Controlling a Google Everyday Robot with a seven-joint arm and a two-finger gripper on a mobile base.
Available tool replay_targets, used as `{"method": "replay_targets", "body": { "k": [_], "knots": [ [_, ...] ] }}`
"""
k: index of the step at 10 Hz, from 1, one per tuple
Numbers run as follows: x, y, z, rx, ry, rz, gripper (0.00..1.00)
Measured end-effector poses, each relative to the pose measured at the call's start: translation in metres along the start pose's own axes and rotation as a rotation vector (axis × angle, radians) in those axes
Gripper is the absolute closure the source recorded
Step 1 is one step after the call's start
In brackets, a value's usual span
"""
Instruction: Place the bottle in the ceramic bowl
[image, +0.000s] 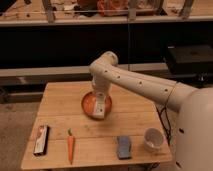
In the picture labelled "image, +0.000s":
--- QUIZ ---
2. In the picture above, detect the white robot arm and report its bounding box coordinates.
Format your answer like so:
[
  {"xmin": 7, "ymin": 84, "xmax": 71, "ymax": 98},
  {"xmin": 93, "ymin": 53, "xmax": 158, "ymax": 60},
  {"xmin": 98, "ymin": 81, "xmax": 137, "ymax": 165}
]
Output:
[{"xmin": 89, "ymin": 51, "xmax": 213, "ymax": 171}]

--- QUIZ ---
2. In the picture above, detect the orange ceramic bowl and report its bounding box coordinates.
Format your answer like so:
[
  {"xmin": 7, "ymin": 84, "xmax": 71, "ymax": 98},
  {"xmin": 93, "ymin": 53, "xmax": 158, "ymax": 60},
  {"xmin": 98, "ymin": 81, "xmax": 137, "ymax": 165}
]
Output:
[{"xmin": 81, "ymin": 92, "xmax": 112, "ymax": 120}]

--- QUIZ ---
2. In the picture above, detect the orange toy carrot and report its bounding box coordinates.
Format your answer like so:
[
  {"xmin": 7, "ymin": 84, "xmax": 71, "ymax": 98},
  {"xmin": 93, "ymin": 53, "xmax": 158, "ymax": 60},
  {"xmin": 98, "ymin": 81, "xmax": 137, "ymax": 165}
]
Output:
[{"xmin": 67, "ymin": 129, "xmax": 75, "ymax": 164}]

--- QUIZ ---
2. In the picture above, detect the wooden table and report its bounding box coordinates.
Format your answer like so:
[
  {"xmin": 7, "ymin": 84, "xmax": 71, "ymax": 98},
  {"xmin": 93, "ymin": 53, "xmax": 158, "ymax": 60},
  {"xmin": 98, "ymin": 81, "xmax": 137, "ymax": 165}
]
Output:
[{"xmin": 21, "ymin": 82, "xmax": 172, "ymax": 170}]

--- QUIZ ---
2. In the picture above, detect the blue sponge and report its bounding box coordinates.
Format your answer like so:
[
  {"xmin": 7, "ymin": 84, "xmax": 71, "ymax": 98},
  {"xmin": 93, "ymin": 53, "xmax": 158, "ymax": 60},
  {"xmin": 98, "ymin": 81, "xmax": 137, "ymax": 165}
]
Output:
[{"xmin": 117, "ymin": 136, "xmax": 131, "ymax": 160}]

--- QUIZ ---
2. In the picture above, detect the white cup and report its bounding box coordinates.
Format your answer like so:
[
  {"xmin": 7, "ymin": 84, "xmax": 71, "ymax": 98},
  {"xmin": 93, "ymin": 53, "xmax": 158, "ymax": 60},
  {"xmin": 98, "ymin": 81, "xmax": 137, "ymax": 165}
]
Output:
[{"xmin": 143, "ymin": 128, "xmax": 164, "ymax": 153}]

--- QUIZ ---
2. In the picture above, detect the wooden shelf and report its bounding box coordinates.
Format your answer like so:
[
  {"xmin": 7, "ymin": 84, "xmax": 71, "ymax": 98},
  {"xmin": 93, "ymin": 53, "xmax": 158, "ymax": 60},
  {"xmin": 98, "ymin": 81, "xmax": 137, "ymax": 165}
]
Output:
[{"xmin": 0, "ymin": 0, "xmax": 213, "ymax": 26}]

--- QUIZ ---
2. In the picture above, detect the black cable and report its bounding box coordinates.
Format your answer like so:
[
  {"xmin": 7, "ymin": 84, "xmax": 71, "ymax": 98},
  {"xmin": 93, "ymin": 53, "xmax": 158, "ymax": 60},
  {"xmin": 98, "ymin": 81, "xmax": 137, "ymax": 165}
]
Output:
[{"xmin": 155, "ymin": 105, "xmax": 174, "ymax": 146}]

